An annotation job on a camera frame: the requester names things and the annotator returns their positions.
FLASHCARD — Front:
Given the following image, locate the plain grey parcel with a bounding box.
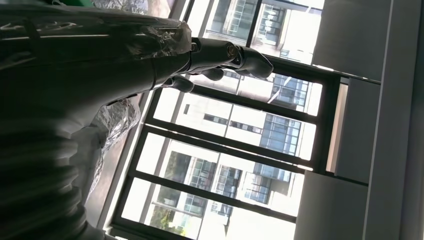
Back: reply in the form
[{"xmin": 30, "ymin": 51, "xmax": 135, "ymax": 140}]
[{"xmin": 71, "ymin": 97, "xmax": 142, "ymax": 204}]

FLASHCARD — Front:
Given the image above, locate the grey parcel with brown patch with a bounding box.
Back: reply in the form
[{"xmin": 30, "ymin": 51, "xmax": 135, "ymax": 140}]
[{"xmin": 91, "ymin": 0, "xmax": 174, "ymax": 19}]

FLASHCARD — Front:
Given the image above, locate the green plastic crate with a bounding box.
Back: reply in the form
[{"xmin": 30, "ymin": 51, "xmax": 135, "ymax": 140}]
[{"xmin": 49, "ymin": 0, "xmax": 96, "ymax": 8}]

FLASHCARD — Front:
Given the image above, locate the pale building outside window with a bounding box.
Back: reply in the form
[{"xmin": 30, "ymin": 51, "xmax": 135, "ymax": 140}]
[{"xmin": 120, "ymin": 0, "xmax": 326, "ymax": 240}]

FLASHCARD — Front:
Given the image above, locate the dark window frame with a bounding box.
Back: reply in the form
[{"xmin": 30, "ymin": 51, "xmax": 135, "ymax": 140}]
[{"xmin": 109, "ymin": 0, "xmax": 382, "ymax": 240}]

